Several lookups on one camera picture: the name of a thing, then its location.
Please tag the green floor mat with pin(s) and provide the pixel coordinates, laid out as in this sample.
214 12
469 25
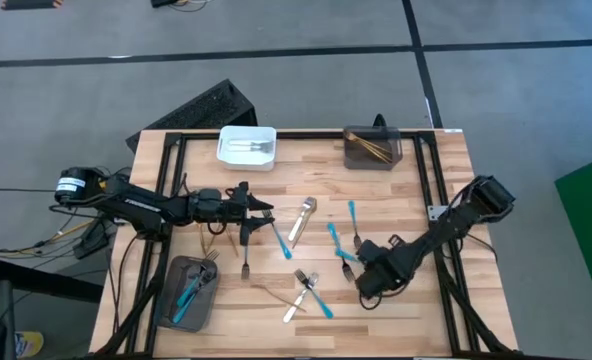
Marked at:
591 225

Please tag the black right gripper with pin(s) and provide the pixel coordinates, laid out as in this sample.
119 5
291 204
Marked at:
383 272

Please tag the black perforated case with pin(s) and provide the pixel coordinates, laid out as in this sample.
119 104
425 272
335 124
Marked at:
201 107

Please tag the black aluminium rig frame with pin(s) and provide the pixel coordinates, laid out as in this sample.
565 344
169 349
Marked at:
306 135

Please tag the silver metal bracket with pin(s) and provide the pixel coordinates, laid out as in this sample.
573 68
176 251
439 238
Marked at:
435 214

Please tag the black bar orange ends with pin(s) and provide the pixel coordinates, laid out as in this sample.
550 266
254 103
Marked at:
31 4

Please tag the yellow and blue object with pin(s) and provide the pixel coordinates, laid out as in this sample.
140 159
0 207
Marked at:
30 344

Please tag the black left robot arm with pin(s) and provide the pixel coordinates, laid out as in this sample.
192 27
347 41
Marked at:
136 205

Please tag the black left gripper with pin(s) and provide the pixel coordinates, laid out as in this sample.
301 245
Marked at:
211 205

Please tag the translucent grey plastic bin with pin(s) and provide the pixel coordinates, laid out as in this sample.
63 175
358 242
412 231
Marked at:
361 161

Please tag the small black stand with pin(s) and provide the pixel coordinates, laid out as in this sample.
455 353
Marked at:
380 121

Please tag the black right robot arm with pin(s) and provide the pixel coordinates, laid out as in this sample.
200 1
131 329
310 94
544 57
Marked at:
456 225

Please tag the white plastic bin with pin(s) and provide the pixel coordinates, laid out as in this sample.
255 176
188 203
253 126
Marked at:
246 161

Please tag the dark grey plastic bin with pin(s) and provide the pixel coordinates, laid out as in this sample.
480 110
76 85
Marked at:
203 310

